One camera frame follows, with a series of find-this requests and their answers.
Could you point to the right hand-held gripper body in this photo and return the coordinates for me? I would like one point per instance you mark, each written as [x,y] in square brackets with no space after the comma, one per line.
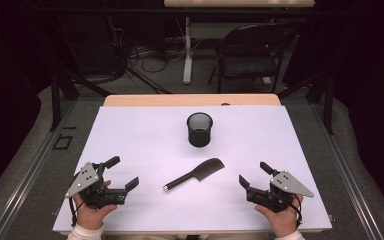
[290,185]

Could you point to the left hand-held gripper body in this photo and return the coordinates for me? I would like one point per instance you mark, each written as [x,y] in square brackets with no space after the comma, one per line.
[86,176]

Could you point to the aluminium rail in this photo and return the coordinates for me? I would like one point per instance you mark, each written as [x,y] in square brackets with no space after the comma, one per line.
[346,173]
[30,170]

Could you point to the light wooden table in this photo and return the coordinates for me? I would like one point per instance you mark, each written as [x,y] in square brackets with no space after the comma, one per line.
[166,100]

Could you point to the person's left hand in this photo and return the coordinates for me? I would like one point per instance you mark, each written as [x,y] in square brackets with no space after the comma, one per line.
[90,218]

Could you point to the white desk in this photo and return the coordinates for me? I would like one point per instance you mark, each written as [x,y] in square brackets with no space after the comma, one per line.
[240,3]

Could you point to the white foam board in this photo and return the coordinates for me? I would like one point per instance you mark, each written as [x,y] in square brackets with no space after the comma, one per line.
[146,140]

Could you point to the person's right hand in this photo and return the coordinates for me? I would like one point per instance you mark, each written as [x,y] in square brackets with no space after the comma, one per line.
[283,221]

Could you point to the black metal stand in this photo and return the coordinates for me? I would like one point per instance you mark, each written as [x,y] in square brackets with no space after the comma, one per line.
[328,100]
[55,100]

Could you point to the black folding chair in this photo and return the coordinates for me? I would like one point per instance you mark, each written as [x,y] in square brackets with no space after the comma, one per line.
[246,63]

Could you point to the black mesh pen cup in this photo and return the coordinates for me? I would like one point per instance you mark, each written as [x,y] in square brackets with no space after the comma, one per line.
[199,136]

